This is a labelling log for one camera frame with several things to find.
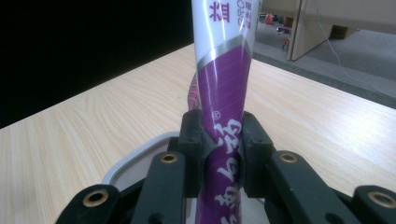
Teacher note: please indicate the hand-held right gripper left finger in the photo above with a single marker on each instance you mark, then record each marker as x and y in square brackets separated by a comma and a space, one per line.
[193, 149]

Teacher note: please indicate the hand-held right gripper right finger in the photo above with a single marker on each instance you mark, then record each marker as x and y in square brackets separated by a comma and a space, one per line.
[255, 152]

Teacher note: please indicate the white tray with grey rim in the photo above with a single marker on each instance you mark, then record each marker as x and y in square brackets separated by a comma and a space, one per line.
[134, 168]

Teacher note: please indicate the purple and white toothpaste tube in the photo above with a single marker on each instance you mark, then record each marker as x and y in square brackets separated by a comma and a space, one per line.
[222, 84]

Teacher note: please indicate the small red object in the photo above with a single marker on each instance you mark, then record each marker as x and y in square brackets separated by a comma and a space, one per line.
[285, 44]

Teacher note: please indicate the small purple object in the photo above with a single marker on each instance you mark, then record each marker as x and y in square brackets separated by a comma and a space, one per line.
[284, 30]

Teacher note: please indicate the small orange object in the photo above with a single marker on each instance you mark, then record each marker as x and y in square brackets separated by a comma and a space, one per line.
[269, 18]

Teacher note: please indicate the light wooden cabinet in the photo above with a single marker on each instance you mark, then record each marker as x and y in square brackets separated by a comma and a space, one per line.
[311, 28]

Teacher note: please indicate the brown cardboard box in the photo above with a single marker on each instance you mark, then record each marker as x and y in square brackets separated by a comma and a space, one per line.
[341, 31]

